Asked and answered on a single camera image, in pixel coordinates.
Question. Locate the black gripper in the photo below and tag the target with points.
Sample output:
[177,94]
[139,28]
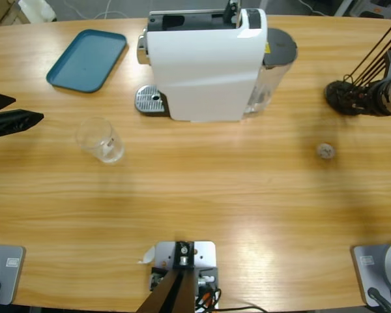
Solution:
[373,99]

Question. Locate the silver foil orange capsule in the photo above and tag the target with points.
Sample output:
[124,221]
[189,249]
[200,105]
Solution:
[326,151]

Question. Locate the clear glass cup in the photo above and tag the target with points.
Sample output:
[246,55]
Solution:
[97,140]

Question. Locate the grey coffee machine lever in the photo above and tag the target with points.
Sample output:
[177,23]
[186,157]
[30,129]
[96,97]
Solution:
[230,14]

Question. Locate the white capsule coffee machine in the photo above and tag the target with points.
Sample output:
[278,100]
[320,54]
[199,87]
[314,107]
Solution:
[198,75]

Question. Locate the black capsule holder with rods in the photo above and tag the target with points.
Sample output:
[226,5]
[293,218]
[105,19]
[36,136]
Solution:
[335,94]

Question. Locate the brown cardboard box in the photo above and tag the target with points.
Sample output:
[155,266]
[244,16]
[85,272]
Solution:
[0,13]

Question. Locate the teal plastic tray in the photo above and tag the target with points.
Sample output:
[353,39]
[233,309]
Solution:
[84,62]

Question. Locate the grey equipment box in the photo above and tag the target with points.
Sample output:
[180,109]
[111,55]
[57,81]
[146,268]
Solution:
[378,8]

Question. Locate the white foam block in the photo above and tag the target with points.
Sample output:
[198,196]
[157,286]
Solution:
[36,8]

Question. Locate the clear water tank black lid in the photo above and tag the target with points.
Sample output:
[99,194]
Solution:
[280,44]

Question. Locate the white paper tab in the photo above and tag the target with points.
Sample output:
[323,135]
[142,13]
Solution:
[147,256]

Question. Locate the white metal frame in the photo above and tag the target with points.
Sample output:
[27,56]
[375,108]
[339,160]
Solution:
[342,8]

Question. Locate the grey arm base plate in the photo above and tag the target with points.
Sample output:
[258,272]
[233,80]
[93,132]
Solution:
[378,267]
[6,274]

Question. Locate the white block with dark post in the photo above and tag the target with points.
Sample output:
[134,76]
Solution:
[182,257]

